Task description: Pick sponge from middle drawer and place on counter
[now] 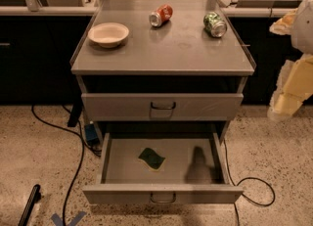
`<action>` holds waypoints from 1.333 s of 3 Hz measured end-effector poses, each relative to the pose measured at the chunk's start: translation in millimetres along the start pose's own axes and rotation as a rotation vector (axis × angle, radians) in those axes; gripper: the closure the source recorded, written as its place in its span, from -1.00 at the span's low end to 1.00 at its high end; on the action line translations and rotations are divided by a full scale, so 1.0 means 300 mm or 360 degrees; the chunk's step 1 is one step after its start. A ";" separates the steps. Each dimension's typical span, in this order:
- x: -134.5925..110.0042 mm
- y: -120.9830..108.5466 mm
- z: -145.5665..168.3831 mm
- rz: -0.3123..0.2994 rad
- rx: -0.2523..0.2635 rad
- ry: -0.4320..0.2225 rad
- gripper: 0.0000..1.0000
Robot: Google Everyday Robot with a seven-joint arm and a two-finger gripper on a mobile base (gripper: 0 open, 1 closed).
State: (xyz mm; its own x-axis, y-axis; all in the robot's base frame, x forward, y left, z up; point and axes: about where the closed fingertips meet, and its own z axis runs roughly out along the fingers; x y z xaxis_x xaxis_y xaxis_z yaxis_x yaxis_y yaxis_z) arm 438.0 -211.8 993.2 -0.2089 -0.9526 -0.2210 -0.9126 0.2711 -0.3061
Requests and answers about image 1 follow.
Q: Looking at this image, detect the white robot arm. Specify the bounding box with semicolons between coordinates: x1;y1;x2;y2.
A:
267;0;313;121

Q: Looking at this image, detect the black counter cabinet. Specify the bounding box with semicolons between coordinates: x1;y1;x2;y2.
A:
0;15;301;105

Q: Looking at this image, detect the grey drawer cabinet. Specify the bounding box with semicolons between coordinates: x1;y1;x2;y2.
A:
71;0;255;138

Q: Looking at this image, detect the black floor cable left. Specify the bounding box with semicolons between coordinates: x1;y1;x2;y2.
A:
30;105;103;226

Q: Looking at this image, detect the green and yellow sponge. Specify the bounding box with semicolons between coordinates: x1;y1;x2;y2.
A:
138;148;165;171

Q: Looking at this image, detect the blue power adapter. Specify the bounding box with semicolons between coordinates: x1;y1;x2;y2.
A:
84;124;99;146

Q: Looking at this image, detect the black floor cable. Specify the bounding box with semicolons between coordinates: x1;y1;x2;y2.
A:
30;105;103;226
222;138;277;226

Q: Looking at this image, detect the black bar on floor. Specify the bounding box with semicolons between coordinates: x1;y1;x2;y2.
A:
18;184;41;226

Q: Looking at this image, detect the red soda can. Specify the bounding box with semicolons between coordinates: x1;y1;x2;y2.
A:
149;4;173;27

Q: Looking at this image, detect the white bowl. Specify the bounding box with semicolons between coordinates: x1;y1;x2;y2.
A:
88;23;129;48

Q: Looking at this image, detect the grey upper drawer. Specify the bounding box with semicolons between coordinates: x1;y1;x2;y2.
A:
82;93;243;121

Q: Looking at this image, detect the grey open middle drawer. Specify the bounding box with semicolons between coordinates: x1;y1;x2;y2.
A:
83;132;243;204

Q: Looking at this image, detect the blue tape cross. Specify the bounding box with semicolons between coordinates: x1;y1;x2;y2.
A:
50;210;88;226

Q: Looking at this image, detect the black floor cable right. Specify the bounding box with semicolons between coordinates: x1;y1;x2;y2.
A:
222;138;277;226

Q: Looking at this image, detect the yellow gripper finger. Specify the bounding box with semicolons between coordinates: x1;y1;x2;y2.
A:
267;54;313;121
269;9;296;35

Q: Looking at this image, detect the green soda can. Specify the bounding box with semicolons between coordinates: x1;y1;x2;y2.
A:
203;12;227;38

